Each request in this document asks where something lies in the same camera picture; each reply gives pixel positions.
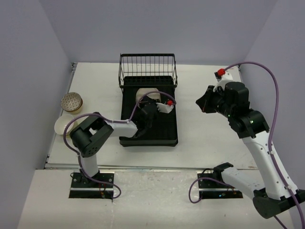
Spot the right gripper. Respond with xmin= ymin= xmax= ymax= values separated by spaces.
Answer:
xmin=196 ymin=85 xmax=234 ymax=118

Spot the large cream bowl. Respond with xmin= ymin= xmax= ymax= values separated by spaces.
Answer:
xmin=135 ymin=88 xmax=161 ymax=102

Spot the beige floral bowl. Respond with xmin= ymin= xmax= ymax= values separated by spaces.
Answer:
xmin=70 ymin=105 xmax=83 ymax=115

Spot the blue patterned bowl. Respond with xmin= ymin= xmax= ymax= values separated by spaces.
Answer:
xmin=60 ymin=92 xmax=83 ymax=112

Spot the beige bowl with leaf print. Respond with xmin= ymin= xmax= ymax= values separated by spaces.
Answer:
xmin=54 ymin=114 xmax=78 ymax=136

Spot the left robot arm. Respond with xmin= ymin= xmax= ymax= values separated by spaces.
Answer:
xmin=70 ymin=96 xmax=160 ymax=187

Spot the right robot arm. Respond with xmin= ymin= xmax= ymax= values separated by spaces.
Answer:
xmin=196 ymin=82 xmax=305 ymax=219

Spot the black dish rack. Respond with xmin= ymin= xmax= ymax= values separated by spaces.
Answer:
xmin=118 ymin=53 xmax=178 ymax=147

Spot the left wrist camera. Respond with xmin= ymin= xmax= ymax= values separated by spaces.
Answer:
xmin=156 ymin=100 xmax=174 ymax=114

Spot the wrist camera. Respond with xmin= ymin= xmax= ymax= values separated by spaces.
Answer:
xmin=213 ymin=69 xmax=233 ymax=92
xmin=156 ymin=100 xmax=174 ymax=114

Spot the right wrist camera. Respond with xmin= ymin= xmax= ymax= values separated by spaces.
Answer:
xmin=213 ymin=69 xmax=233 ymax=92

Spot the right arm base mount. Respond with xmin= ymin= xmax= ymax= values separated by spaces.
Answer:
xmin=197 ymin=168 xmax=243 ymax=199

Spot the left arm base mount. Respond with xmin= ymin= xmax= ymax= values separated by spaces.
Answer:
xmin=69 ymin=172 xmax=114 ymax=199

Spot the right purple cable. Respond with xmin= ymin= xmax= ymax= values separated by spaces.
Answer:
xmin=188 ymin=62 xmax=305 ymax=229

